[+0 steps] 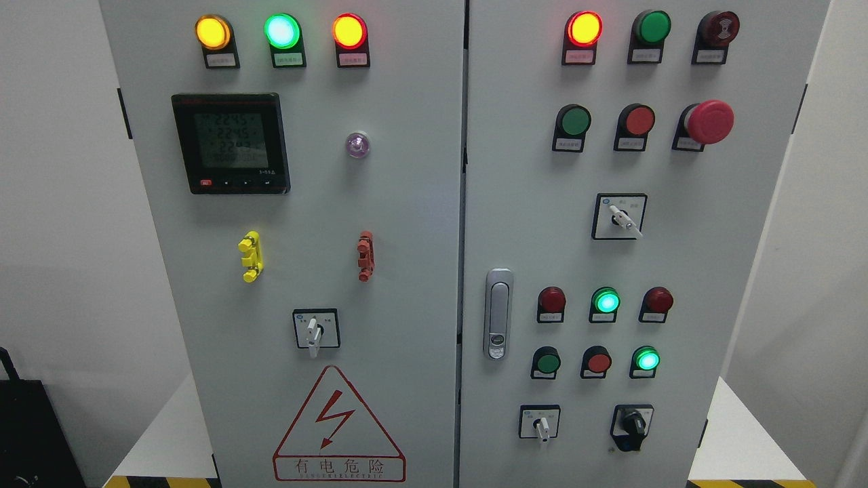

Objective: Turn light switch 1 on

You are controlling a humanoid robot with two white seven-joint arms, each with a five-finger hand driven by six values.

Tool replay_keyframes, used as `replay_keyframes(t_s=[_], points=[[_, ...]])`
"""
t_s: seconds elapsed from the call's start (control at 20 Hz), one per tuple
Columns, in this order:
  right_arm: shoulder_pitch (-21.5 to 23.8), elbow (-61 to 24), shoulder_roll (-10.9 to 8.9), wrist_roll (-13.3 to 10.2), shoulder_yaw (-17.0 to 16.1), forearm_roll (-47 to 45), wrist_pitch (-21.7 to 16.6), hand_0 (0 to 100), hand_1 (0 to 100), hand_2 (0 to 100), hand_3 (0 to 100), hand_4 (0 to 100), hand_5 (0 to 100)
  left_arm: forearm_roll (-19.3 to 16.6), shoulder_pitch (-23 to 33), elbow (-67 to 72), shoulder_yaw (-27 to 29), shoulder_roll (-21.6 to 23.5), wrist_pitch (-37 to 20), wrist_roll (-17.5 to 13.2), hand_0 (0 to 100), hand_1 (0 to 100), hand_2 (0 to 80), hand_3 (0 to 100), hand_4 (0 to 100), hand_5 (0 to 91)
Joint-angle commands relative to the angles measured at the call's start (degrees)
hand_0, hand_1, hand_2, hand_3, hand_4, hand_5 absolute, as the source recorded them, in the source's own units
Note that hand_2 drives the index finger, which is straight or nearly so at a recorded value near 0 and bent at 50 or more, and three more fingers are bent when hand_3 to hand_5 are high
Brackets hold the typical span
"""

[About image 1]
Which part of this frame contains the white rotary selector switch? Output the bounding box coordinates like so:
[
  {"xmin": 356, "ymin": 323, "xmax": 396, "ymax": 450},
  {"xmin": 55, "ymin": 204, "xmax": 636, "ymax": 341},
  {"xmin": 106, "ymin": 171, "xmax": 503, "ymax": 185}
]
[
  {"xmin": 519, "ymin": 404, "xmax": 561, "ymax": 445},
  {"xmin": 292, "ymin": 308, "xmax": 341, "ymax": 359},
  {"xmin": 591, "ymin": 192, "xmax": 648, "ymax": 240}
]

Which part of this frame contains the red-brown plastic clip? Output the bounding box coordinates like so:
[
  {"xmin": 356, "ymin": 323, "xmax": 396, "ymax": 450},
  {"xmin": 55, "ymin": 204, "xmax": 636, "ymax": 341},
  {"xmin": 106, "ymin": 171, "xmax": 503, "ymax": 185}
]
[{"xmin": 357, "ymin": 231, "xmax": 376, "ymax": 282}]

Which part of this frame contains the small purple clear indicator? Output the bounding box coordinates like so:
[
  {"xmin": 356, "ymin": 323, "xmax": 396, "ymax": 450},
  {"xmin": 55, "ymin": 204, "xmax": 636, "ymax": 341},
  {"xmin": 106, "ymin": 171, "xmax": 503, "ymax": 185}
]
[{"xmin": 345, "ymin": 131, "xmax": 371, "ymax": 159}]

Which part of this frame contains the dark red indicator light left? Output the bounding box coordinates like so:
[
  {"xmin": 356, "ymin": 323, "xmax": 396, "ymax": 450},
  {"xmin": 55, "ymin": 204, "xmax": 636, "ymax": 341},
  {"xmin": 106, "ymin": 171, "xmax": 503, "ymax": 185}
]
[{"xmin": 536, "ymin": 285, "xmax": 566, "ymax": 323}]

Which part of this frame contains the dark red indicator light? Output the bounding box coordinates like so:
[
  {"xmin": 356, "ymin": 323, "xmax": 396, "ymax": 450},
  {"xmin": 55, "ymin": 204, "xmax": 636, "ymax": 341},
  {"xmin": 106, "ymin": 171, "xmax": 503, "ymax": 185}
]
[
  {"xmin": 638, "ymin": 285, "xmax": 675, "ymax": 323},
  {"xmin": 536, "ymin": 285, "xmax": 566, "ymax": 323}
]

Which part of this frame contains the grey cabinet left door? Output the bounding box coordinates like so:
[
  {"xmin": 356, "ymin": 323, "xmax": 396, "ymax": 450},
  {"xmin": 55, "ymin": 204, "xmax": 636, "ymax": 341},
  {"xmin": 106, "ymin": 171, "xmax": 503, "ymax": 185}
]
[{"xmin": 100, "ymin": 1, "xmax": 465, "ymax": 487}]

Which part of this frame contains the grey cabinet door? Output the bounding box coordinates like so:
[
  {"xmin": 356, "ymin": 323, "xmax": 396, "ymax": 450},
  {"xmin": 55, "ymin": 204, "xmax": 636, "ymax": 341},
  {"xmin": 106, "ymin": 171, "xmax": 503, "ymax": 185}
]
[
  {"xmin": 100, "ymin": 1, "xmax": 465, "ymax": 487},
  {"xmin": 460, "ymin": 1, "xmax": 829, "ymax": 487}
]

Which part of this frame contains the green push button lower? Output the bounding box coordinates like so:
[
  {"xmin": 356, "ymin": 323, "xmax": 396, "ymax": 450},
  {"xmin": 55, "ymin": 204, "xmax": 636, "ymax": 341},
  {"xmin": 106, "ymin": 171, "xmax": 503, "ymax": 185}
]
[{"xmin": 530, "ymin": 346, "xmax": 561, "ymax": 380}]

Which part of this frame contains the green push button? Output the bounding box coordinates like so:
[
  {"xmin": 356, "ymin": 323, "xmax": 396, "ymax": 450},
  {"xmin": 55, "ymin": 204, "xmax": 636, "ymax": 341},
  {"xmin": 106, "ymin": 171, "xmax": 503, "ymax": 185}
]
[
  {"xmin": 530, "ymin": 346, "xmax": 561, "ymax": 380},
  {"xmin": 627, "ymin": 9, "xmax": 672, "ymax": 64}
]

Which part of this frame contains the green lit indicator light middle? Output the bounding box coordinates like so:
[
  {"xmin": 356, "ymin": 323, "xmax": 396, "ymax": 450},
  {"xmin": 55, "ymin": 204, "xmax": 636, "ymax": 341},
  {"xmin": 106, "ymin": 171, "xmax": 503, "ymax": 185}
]
[{"xmin": 588, "ymin": 286, "xmax": 620, "ymax": 323}]

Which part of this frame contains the green lit indicator light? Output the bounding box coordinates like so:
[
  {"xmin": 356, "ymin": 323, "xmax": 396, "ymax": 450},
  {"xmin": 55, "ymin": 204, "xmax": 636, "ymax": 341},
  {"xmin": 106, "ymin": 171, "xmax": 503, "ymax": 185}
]
[
  {"xmin": 264, "ymin": 13, "xmax": 307, "ymax": 68},
  {"xmin": 629, "ymin": 346, "xmax": 660, "ymax": 379},
  {"xmin": 588, "ymin": 286, "xmax": 620, "ymax": 323}
]

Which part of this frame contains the yellow plastic clip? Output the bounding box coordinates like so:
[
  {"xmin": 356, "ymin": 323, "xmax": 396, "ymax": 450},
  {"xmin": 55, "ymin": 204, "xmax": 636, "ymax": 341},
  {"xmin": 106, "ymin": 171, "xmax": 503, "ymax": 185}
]
[{"xmin": 237, "ymin": 230, "xmax": 264, "ymax": 283}]

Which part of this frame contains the green push button second row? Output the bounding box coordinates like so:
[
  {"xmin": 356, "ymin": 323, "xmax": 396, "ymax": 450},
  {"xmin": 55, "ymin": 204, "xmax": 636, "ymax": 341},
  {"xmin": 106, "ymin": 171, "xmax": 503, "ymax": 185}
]
[{"xmin": 551, "ymin": 103, "xmax": 592, "ymax": 153}]

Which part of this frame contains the red push button lower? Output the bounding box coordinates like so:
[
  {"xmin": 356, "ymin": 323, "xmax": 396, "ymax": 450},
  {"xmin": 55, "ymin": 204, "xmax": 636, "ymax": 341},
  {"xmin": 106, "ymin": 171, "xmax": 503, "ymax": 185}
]
[{"xmin": 580, "ymin": 345, "xmax": 612, "ymax": 379}]

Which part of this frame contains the grey cabinet right door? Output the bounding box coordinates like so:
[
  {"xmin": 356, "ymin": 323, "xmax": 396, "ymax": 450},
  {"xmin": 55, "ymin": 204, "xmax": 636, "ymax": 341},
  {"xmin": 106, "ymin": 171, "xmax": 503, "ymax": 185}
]
[{"xmin": 460, "ymin": 1, "xmax": 829, "ymax": 487}]

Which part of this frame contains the red electrical hazard warning sticker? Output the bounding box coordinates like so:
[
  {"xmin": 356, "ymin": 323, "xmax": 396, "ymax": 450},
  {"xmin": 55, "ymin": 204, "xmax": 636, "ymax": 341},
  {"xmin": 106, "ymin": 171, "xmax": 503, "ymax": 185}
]
[{"xmin": 272, "ymin": 365, "xmax": 407, "ymax": 483}]

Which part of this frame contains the black digital power meter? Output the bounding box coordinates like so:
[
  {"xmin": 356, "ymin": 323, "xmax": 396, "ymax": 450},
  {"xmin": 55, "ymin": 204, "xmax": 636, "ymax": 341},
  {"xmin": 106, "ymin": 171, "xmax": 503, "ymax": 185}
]
[{"xmin": 171, "ymin": 93, "xmax": 291, "ymax": 195}]

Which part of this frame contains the red-rimmed yellow indicator light left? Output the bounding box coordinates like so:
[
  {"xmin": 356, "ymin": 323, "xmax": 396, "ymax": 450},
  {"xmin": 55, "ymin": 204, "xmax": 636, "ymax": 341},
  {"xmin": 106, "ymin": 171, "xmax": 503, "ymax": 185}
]
[{"xmin": 332, "ymin": 12, "xmax": 371, "ymax": 68}]

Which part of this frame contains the dark red indicator light right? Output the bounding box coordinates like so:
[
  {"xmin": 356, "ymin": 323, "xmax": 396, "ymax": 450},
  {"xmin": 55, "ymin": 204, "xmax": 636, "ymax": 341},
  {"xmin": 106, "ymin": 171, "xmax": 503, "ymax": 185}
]
[{"xmin": 638, "ymin": 285, "xmax": 675, "ymax": 323}]

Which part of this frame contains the red push button second row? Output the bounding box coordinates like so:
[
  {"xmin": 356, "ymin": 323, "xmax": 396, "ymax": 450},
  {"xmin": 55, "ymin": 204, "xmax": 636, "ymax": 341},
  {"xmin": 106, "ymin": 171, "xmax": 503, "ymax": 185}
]
[{"xmin": 613, "ymin": 103, "xmax": 655, "ymax": 152}]

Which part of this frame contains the green lit indicator light lower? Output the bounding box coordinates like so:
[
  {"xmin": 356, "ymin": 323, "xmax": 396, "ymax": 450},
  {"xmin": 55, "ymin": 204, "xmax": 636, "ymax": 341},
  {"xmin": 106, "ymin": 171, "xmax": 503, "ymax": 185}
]
[{"xmin": 629, "ymin": 346, "xmax": 660, "ymax": 379}]

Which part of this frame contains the green lit indicator light top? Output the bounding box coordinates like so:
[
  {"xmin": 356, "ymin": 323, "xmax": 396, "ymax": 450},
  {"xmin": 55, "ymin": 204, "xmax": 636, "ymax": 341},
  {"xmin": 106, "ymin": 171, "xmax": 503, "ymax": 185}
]
[{"xmin": 264, "ymin": 13, "xmax": 307, "ymax": 68}]

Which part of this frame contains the red lit indicator light right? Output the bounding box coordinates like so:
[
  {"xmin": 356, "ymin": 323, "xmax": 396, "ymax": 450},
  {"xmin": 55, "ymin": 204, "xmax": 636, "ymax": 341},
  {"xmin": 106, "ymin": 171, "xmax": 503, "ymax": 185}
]
[{"xmin": 561, "ymin": 10, "xmax": 604, "ymax": 66}]

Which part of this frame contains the red emergency stop mushroom button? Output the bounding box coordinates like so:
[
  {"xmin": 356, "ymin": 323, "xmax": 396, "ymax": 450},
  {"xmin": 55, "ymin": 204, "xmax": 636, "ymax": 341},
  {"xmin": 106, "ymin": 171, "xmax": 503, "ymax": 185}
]
[{"xmin": 671, "ymin": 100, "xmax": 735, "ymax": 153}]

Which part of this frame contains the yellow indicator light top left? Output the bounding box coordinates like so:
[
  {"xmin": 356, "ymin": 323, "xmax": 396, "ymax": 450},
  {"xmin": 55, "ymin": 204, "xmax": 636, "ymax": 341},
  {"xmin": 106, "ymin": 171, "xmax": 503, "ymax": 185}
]
[{"xmin": 195, "ymin": 14, "xmax": 241, "ymax": 69}]

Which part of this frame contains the green push button top right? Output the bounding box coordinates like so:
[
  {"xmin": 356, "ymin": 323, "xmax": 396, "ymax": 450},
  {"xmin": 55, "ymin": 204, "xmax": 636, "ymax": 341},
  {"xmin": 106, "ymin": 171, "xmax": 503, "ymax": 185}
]
[{"xmin": 627, "ymin": 9, "xmax": 672, "ymax": 64}]

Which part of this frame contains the white platform base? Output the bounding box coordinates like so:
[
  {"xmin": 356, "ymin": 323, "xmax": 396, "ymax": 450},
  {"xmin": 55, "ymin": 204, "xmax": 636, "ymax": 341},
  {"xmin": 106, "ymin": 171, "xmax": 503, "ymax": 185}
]
[{"xmin": 105, "ymin": 375, "xmax": 221, "ymax": 487}]

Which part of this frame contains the dark red buzzer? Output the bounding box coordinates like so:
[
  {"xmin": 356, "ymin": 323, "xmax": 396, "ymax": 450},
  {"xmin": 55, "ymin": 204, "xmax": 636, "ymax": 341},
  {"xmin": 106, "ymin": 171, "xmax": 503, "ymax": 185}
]
[{"xmin": 691, "ymin": 10, "xmax": 740, "ymax": 65}]

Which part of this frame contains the black bag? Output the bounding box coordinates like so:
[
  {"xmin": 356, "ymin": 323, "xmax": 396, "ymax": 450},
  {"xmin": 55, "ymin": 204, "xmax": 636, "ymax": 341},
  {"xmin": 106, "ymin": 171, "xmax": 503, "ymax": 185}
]
[{"xmin": 1, "ymin": 348, "xmax": 85, "ymax": 487}]

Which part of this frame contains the silver cabinet door handle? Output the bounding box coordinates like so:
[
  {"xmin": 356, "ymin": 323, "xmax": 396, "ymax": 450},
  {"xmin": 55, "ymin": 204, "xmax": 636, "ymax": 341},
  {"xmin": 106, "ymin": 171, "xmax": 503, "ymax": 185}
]
[{"xmin": 483, "ymin": 268, "xmax": 514, "ymax": 361}]

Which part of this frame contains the black rotary knob switch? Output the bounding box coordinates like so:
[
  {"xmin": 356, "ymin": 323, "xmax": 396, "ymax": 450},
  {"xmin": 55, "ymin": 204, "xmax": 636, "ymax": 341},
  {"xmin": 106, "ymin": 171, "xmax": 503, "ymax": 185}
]
[{"xmin": 610, "ymin": 404, "xmax": 654, "ymax": 452}]

